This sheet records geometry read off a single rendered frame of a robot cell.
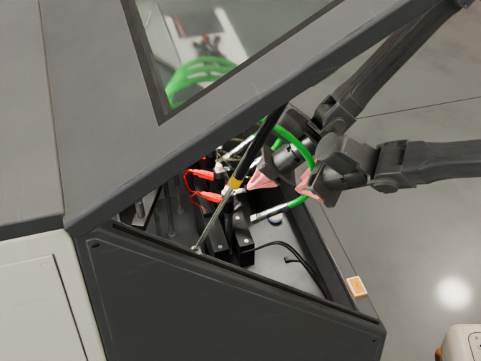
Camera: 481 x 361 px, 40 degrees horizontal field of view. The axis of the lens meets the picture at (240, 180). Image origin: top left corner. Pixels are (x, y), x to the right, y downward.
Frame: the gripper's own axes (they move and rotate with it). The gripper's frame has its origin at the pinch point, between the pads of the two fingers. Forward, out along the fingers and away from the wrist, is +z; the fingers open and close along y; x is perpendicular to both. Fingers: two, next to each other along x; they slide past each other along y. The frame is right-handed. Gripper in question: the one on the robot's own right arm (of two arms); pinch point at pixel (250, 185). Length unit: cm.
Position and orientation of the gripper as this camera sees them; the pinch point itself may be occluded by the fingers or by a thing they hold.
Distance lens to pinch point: 149.5
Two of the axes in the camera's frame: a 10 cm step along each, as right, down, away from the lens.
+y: -7.1, -5.0, -5.0
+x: 0.2, 6.9, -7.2
